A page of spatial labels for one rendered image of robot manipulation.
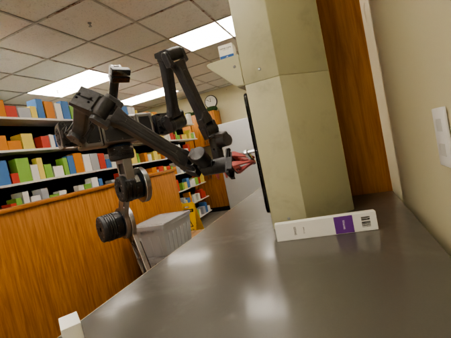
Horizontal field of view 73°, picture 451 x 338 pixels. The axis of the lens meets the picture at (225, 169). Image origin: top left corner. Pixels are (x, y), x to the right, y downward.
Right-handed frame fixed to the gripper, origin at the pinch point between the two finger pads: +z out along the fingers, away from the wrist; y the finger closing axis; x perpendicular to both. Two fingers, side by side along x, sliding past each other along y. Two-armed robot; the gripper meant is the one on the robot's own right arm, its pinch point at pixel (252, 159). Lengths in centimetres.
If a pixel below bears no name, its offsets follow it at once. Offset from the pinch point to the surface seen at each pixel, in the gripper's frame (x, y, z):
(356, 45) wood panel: 5, 44, 41
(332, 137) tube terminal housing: 0.1, 2.7, 27.7
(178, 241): 183, 22, -145
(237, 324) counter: -40, -52, 10
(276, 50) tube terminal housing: -24.7, 21.8, 16.6
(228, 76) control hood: -23.2, 18.5, 0.4
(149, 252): 165, 9, -166
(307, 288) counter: -31, -46, 20
